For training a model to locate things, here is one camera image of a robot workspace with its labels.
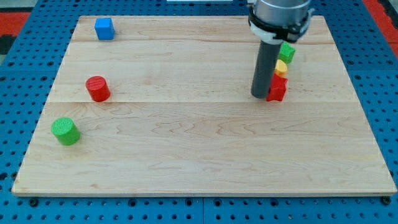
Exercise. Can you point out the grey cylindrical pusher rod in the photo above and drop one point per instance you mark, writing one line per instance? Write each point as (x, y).
(264, 71)

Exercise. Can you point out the red star block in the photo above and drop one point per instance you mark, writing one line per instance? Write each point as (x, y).
(277, 88)

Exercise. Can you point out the green star block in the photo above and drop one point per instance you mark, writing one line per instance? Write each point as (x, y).
(286, 53)

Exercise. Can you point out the green cylinder block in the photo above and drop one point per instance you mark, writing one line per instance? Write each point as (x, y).
(65, 130)

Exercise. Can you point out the blue cube block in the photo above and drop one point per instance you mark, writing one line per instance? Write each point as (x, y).
(104, 28)

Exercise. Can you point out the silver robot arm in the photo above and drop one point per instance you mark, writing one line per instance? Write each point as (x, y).
(278, 21)

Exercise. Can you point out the wooden board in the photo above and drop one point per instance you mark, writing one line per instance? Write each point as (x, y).
(181, 120)

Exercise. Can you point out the red cylinder block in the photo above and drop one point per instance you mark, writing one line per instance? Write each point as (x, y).
(98, 88)

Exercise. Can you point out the yellow block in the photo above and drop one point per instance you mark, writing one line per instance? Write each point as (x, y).
(280, 68)

